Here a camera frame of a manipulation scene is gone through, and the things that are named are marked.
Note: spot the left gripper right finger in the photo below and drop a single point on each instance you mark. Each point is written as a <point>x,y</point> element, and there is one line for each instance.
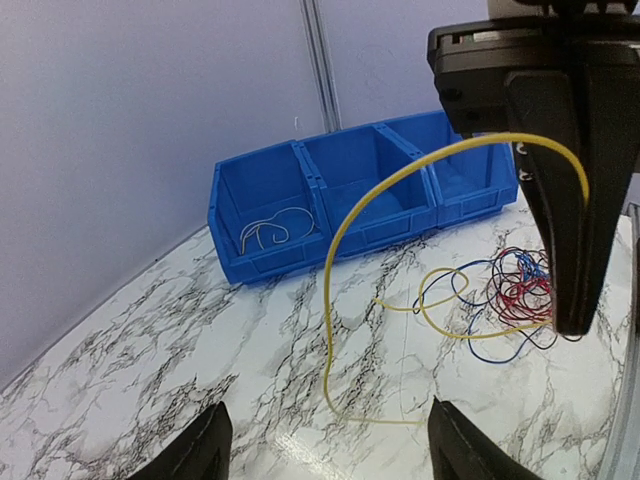
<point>461,451</point>

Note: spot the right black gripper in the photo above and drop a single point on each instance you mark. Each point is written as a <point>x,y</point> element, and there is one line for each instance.
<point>569,71</point>

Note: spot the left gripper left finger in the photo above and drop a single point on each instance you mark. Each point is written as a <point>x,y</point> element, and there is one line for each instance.
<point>201,451</point>

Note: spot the blue three-compartment plastic bin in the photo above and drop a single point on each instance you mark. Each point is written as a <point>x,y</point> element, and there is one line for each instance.
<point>276,210</point>

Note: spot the right aluminium corner post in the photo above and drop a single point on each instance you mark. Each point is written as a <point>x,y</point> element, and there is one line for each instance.
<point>319,54</point>

